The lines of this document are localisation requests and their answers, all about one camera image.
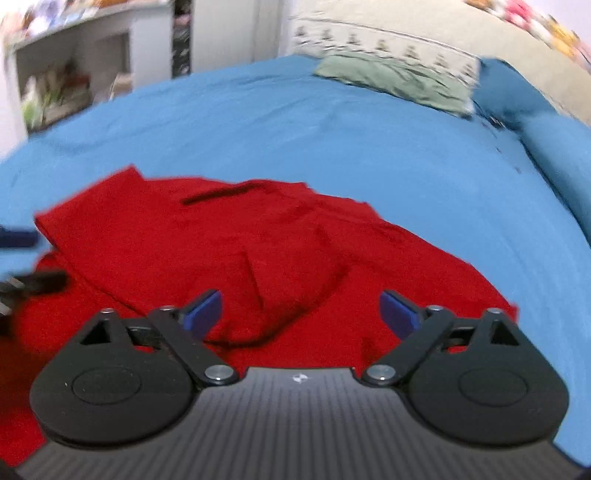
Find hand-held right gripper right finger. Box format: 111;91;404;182
361;290;522;387

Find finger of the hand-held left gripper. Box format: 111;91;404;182
0;270;71;302
0;227;41;250

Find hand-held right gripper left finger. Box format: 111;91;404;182
80;289;240;387

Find red garment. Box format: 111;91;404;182
0;165;520;468

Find blue bed sheet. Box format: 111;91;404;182
0;54;591;468

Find white shelf unit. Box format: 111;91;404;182
0;0;175;136

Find colourful things on shelf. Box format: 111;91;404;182
0;0;105;38

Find green pillow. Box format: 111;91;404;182
313;52;475;117

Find blue pillow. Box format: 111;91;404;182
472;57;591;223

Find dark patterned strip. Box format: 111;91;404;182
171;0;192;77

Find cream patterned pillow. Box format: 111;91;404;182
288;16;484;89

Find beige blanket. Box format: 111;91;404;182
295;0;591;136

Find colourful plush toys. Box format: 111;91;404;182
465;0;591;71

